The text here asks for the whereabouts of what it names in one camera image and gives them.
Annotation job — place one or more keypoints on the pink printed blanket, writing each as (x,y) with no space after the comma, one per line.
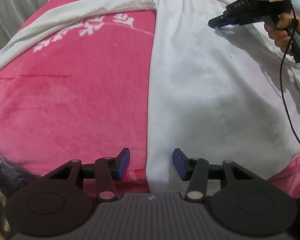
(77,92)

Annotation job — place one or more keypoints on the blue grey cloth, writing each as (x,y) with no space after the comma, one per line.
(7,172)

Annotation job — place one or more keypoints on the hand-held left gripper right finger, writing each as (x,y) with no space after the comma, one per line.
(178,163)

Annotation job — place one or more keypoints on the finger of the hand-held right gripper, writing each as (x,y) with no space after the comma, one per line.
(218,21)
(231,22)

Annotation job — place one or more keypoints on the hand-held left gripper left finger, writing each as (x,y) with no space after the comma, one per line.
(123,162)

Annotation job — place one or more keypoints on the person's right hand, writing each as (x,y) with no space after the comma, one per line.
(281,38)

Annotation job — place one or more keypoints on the white garment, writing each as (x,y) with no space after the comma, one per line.
(202,80)

